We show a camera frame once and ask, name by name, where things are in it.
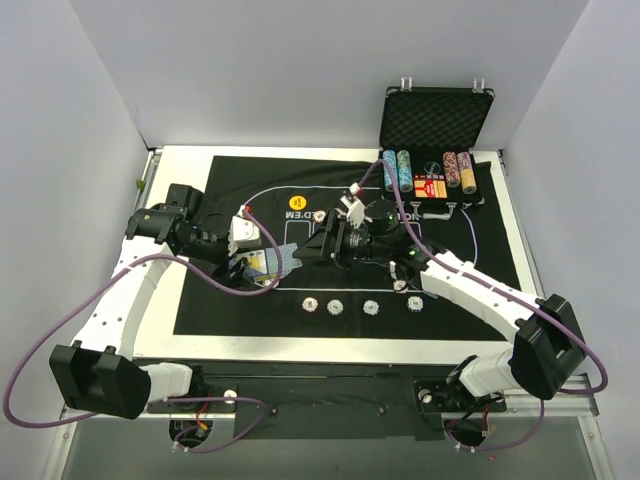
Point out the red chip row in case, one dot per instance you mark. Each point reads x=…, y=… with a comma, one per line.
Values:
x=451, y=169

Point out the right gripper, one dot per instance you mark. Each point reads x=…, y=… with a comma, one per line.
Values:
x=333, y=240

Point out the tan chip row in case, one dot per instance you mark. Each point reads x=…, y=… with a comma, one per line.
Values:
x=466, y=172

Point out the blue white chip stack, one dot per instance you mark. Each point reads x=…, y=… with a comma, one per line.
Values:
x=370, y=307

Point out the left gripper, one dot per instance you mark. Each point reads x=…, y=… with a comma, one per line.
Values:
x=229, y=267

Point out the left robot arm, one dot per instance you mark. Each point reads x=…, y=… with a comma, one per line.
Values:
x=96, y=372

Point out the grey white chip stack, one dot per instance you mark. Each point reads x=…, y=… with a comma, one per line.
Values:
x=335, y=307

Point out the red orange card deck box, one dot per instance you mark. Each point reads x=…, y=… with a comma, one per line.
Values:
x=430, y=189

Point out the yellow dealer button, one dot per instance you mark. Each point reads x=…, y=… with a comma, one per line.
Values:
x=297, y=203

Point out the blue playing card deck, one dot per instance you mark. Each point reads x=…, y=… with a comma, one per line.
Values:
x=260, y=266

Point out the blue chip row left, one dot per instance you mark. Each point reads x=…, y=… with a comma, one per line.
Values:
x=390, y=173

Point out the black poker table mat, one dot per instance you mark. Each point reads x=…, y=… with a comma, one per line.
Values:
x=266, y=186

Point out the blue chip row right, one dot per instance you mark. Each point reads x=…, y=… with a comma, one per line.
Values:
x=404, y=170

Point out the blue chip row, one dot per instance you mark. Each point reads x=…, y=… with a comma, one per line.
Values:
x=390, y=173
x=404, y=170

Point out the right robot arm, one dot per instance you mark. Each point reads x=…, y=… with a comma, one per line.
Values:
x=543, y=334

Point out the clear round button in case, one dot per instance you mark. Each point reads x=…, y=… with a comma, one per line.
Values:
x=432, y=168

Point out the red white chip stack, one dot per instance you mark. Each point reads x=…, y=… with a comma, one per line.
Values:
x=310, y=304

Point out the black poker chip case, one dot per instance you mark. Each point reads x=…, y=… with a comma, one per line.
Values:
x=428, y=121

